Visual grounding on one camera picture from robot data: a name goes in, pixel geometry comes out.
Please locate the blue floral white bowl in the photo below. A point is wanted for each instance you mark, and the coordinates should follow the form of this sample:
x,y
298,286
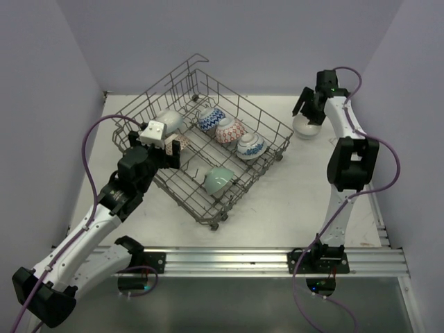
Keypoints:
x,y
250,146

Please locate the plain white bowl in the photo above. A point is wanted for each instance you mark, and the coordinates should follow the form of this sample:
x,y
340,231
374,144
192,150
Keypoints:
x,y
303,129

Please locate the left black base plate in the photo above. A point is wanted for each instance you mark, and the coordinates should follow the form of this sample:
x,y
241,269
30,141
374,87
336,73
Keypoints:
x,y
156,260

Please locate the grey wire dish rack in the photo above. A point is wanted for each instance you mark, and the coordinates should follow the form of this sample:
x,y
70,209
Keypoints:
x,y
188,90

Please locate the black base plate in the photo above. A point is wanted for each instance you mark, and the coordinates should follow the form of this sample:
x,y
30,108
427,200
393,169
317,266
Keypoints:
x,y
156,260
316,266

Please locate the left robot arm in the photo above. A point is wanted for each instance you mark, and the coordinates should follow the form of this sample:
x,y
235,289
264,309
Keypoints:
x,y
51,288

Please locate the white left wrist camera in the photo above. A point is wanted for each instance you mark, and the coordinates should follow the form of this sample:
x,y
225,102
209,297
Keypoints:
x,y
154,133

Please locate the red dotted pattern bowl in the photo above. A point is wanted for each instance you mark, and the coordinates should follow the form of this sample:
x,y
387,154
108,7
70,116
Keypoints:
x,y
182,139

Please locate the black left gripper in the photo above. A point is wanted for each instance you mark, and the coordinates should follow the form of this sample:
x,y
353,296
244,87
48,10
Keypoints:
x,y
167,161

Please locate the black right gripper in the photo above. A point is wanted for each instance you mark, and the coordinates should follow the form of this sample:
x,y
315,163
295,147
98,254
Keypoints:
x,y
306,95

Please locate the red lattice bowl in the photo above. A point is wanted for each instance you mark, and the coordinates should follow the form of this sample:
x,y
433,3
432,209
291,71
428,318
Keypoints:
x,y
229,130

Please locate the aluminium mounting rail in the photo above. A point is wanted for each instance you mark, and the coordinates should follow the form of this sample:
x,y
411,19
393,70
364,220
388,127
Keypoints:
x,y
236,262

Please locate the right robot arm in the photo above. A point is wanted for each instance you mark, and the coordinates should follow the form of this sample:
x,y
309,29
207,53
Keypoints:
x,y
349,170

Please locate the blue zigzag bowl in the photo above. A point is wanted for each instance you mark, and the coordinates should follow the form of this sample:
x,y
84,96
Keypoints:
x,y
210,118

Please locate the pale green bowl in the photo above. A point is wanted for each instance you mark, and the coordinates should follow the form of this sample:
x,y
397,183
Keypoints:
x,y
216,179

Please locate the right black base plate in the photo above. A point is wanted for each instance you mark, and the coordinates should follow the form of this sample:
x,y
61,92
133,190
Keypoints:
x,y
316,266

